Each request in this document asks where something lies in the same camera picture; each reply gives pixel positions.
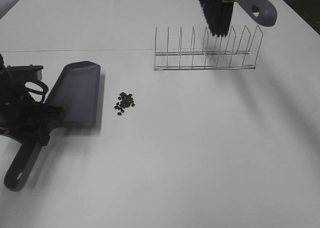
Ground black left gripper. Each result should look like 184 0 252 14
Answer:
0 104 65 146

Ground purple plastic dustpan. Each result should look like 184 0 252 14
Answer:
4 61 101 191

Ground pile of coffee beans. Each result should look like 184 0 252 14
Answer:
113 92 136 116

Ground purple brush with black bristles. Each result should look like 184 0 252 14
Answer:
198 0 278 37

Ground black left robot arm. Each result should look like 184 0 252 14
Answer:
0 57 65 146

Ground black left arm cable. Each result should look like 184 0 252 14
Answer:
22 79 49 103

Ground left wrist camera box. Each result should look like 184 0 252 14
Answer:
7 65 44 82

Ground metal wire rack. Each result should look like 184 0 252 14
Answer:
153 26 264 71

